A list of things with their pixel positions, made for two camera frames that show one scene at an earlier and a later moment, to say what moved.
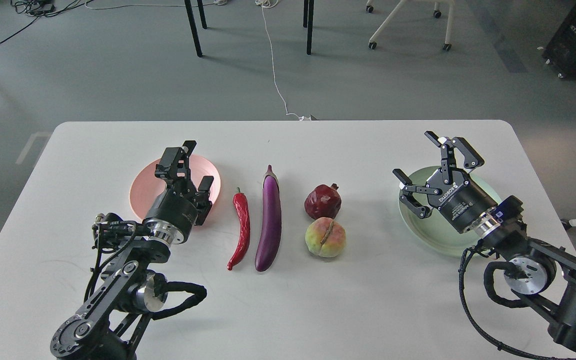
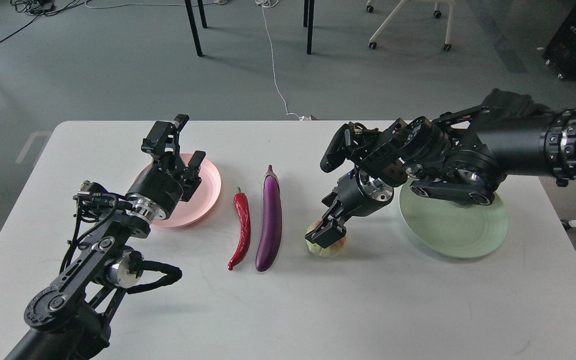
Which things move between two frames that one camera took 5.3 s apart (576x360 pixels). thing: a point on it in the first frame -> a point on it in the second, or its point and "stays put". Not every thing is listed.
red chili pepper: [241, 206] stays put
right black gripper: [466, 206] -> [359, 195]
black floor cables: [38, 8] stays put
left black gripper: [171, 218] -> [158, 189]
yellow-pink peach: [325, 237] stays put
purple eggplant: [270, 231] stays put
